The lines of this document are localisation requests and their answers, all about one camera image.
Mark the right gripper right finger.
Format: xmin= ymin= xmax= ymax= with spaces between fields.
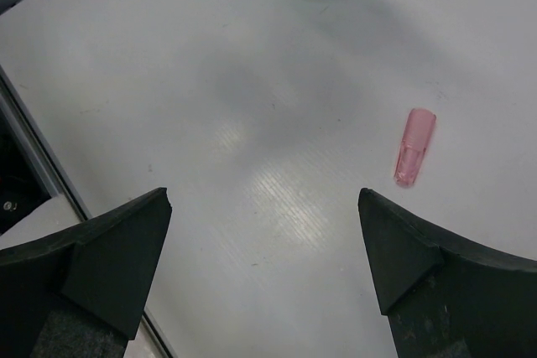
xmin=357 ymin=188 xmax=536 ymax=357

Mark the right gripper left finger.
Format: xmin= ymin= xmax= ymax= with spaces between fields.
xmin=1 ymin=188 xmax=172 ymax=357

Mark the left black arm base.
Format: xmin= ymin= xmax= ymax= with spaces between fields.
xmin=1 ymin=94 xmax=53 ymax=234

